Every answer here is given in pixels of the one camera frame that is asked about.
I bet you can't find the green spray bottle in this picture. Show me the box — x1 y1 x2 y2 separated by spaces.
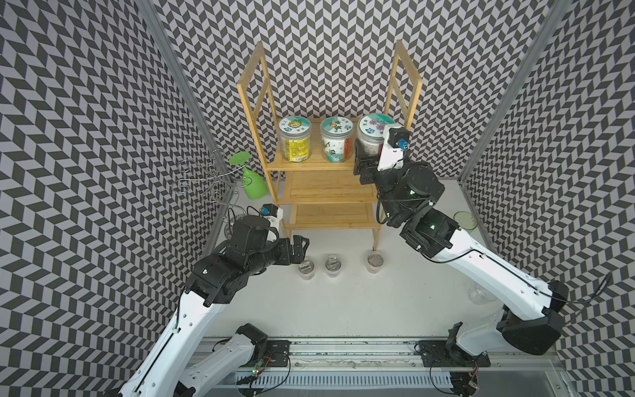
229 152 269 200

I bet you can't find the jar with strawberry lid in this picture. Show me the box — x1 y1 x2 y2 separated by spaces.
320 117 354 163

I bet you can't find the sunflower seed jar yellow label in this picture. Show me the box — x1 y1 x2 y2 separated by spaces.
278 116 312 162

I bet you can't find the small foil-lid cup pink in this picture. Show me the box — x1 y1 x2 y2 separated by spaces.
366 251 385 274

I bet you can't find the clear plastic cup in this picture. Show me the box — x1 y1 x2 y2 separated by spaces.
468 283 498 305

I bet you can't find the chrome wire cup rack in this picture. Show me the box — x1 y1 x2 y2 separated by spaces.
173 149 243 217

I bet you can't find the jar with pink flower lid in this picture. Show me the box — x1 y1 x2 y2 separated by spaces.
357 113 395 155

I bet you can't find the bamboo three-tier shelf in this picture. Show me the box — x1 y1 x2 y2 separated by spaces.
236 40 423 251

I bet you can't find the green translucent plastic cup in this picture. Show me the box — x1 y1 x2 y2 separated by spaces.
453 211 479 233

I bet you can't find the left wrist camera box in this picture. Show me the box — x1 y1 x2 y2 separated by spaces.
260 203 284 230

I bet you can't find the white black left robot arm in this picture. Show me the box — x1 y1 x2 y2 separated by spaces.
106 215 309 396

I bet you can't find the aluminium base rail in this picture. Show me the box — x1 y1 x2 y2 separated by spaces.
197 336 581 397

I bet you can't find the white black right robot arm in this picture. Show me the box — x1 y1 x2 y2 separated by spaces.
353 153 569 357

